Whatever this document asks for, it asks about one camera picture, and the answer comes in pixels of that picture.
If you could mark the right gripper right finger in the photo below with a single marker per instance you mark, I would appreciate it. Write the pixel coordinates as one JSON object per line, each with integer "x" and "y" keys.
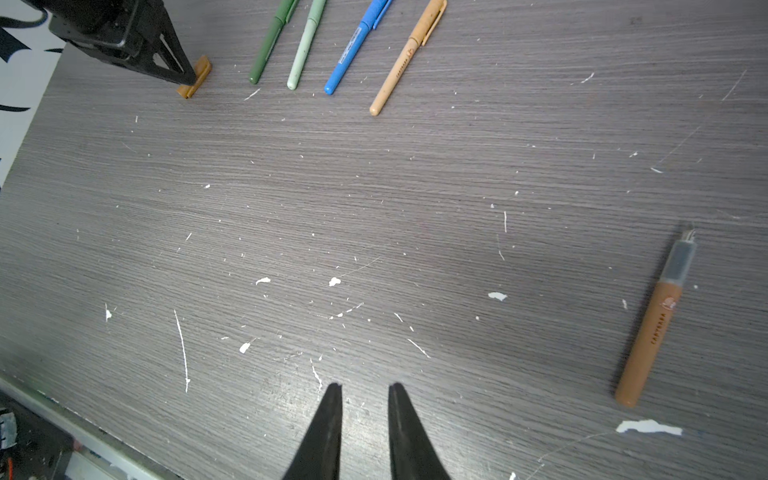
{"x": 412, "y": 455}

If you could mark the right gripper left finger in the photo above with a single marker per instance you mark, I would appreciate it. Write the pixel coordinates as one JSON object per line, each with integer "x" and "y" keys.
{"x": 318, "y": 456}

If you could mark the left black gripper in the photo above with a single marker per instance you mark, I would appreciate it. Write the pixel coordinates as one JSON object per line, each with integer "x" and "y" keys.
{"x": 137, "y": 31}

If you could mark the green pen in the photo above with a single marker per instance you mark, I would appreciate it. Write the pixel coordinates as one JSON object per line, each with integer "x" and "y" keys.
{"x": 314, "y": 16}
{"x": 282, "y": 16}

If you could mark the blue pen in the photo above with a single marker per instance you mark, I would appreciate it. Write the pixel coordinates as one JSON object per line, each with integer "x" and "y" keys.
{"x": 370, "y": 21}

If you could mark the tan pen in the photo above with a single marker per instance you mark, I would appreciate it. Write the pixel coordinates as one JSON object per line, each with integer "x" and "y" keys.
{"x": 418, "y": 38}
{"x": 658, "y": 315}

